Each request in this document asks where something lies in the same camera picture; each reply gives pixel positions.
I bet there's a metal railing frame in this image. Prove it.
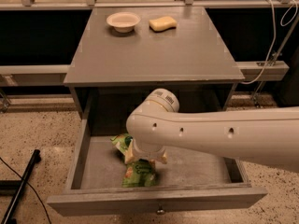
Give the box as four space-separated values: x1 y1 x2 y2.
0 0 299 95

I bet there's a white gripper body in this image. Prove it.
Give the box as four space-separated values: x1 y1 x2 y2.
133 139 166 161

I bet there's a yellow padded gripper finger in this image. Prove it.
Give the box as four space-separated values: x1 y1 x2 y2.
149 152 167 164
124 147 135 164

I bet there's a thin black floor cable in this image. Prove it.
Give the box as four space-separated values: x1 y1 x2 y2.
0 157 52 224

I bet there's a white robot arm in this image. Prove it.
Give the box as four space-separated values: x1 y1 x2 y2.
126 89 299 172

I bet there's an open grey top drawer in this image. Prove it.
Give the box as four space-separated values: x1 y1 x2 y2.
46 89 268 217

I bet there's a white paper bowl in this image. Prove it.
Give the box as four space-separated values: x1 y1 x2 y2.
107 12 141 33

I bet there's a black stand leg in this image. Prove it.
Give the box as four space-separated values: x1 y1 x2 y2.
1 149 41 224

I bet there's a round metal drawer knob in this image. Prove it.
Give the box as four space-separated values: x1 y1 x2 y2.
156 206 165 216

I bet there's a green rice chip bag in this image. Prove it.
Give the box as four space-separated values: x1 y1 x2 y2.
110 133 156 188

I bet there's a yellow sponge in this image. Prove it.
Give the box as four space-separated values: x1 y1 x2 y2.
149 16 178 32

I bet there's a grey cabinet with counter top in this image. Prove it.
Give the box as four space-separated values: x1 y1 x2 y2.
64 7 244 112

